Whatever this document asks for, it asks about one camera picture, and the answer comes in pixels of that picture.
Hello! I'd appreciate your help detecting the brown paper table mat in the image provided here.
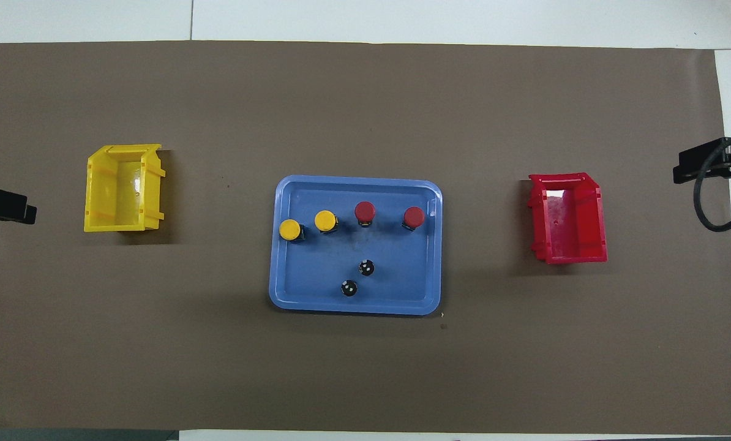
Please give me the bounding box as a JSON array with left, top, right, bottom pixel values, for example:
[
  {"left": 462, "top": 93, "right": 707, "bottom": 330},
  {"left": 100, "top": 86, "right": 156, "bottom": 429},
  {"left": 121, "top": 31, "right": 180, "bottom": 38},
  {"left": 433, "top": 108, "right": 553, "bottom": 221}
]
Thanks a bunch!
[{"left": 0, "top": 40, "right": 731, "bottom": 435}]

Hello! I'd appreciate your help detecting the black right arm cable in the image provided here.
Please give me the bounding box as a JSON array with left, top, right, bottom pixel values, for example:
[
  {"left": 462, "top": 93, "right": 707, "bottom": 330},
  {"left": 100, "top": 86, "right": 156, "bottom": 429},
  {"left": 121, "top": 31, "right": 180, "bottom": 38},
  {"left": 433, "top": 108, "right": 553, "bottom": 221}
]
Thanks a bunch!
[{"left": 693, "top": 129, "right": 731, "bottom": 232}]

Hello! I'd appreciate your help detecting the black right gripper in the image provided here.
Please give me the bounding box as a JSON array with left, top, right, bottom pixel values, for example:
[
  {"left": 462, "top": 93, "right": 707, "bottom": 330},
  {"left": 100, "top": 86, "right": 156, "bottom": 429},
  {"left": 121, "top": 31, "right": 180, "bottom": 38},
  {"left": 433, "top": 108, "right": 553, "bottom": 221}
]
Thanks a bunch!
[{"left": 673, "top": 132, "right": 731, "bottom": 187}]

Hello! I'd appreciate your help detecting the yellow push button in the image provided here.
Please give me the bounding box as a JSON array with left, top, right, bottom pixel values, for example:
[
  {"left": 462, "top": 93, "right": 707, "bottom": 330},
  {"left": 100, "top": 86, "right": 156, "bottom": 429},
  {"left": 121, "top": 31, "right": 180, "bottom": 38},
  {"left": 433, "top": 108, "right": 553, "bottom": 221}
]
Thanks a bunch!
[
  {"left": 314, "top": 209, "right": 340, "bottom": 235},
  {"left": 279, "top": 219, "right": 306, "bottom": 243}
]

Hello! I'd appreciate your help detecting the blue plastic tray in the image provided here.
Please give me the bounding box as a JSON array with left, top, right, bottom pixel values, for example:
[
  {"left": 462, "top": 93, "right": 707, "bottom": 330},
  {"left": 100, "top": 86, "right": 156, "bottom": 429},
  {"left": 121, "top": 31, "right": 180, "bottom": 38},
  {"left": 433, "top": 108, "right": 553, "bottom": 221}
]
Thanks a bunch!
[{"left": 269, "top": 175, "right": 444, "bottom": 316}]

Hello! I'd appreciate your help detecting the yellow plastic storage bin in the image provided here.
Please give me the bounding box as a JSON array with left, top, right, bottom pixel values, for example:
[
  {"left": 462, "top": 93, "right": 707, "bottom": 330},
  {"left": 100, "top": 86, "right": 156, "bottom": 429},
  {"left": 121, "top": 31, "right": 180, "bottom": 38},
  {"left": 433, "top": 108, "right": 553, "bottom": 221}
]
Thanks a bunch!
[{"left": 84, "top": 144, "right": 167, "bottom": 233}]

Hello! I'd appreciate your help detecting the red plastic storage bin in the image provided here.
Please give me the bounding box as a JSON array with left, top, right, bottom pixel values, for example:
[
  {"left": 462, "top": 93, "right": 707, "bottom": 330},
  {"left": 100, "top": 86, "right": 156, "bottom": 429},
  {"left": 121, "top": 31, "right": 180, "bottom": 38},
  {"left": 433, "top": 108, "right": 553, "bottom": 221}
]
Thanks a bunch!
[{"left": 528, "top": 173, "right": 609, "bottom": 265}]

